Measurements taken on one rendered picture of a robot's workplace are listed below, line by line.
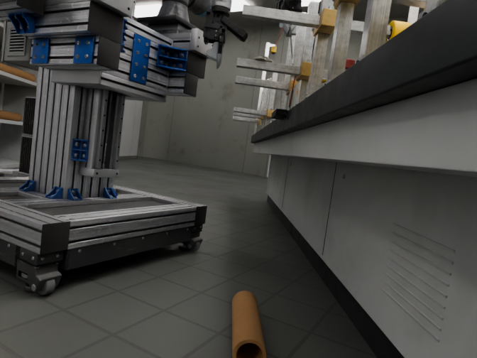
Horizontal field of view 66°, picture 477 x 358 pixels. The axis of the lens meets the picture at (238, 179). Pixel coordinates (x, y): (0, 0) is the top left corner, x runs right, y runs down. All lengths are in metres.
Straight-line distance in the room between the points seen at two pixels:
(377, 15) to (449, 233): 0.44
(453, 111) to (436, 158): 0.06
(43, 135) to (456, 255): 1.53
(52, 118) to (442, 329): 1.51
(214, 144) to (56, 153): 8.00
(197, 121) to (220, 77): 1.26
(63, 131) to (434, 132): 1.40
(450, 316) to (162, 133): 10.04
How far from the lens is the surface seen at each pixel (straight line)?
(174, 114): 10.39
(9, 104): 4.33
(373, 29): 0.79
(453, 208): 0.84
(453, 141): 0.48
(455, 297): 0.82
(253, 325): 1.01
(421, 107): 0.56
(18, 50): 1.88
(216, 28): 1.48
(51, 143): 1.71
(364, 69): 0.68
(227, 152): 9.31
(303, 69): 1.45
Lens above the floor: 0.51
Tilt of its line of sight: 4 degrees down
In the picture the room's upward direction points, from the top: 8 degrees clockwise
